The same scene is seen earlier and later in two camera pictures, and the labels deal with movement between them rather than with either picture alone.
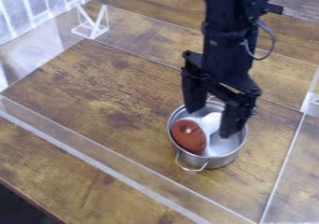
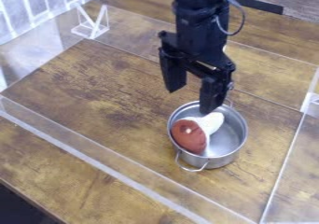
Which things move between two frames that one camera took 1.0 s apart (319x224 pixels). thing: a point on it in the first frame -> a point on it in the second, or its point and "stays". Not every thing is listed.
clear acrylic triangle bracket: [89, 28] stays
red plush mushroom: [191, 132] stays
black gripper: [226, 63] -> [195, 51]
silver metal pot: [222, 149] stays
